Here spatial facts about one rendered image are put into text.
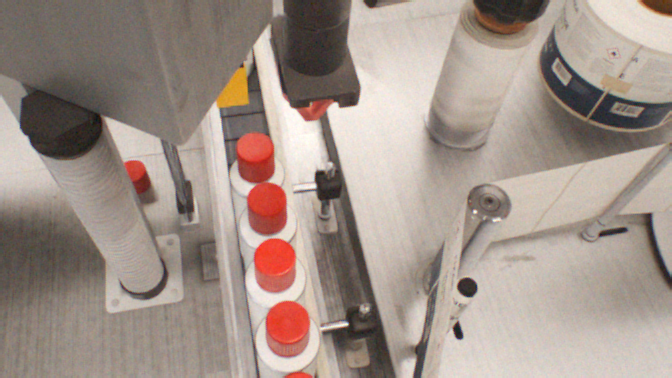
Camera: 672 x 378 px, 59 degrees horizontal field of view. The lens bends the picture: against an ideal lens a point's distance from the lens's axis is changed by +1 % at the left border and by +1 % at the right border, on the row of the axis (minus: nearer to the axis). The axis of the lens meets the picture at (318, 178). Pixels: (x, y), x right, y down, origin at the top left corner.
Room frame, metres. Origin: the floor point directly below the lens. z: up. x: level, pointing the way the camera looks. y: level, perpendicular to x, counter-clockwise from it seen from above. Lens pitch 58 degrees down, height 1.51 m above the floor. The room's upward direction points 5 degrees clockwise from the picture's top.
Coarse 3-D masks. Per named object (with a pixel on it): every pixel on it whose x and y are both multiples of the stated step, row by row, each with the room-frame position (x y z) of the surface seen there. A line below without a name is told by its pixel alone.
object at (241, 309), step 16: (208, 112) 0.41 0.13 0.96; (224, 160) 0.35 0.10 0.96; (224, 176) 0.33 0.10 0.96; (224, 192) 0.31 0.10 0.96; (224, 208) 0.29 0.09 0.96; (224, 224) 0.27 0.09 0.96; (240, 272) 0.22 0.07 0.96; (240, 288) 0.21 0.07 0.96; (240, 304) 0.19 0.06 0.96; (240, 320) 0.17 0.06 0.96; (240, 336) 0.16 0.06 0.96; (240, 352) 0.15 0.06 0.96
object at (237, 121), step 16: (256, 80) 0.54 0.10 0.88; (256, 96) 0.51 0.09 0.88; (224, 112) 0.48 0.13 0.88; (240, 112) 0.48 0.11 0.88; (256, 112) 0.48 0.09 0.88; (224, 128) 0.45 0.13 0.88; (240, 128) 0.45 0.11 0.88; (256, 128) 0.46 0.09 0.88; (224, 144) 0.43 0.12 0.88; (240, 256) 0.28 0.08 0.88; (256, 352) 0.17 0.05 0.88; (256, 368) 0.15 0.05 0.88
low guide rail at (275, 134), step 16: (256, 48) 0.56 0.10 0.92; (256, 64) 0.55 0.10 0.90; (272, 96) 0.48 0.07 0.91; (272, 112) 0.46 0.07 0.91; (272, 128) 0.43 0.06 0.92; (288, 176) 0.37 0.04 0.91; (288, 192) 0.34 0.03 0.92; (304, 256) 0.27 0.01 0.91; (320, 352) 0.16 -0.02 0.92; (320, 368) 0.15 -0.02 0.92
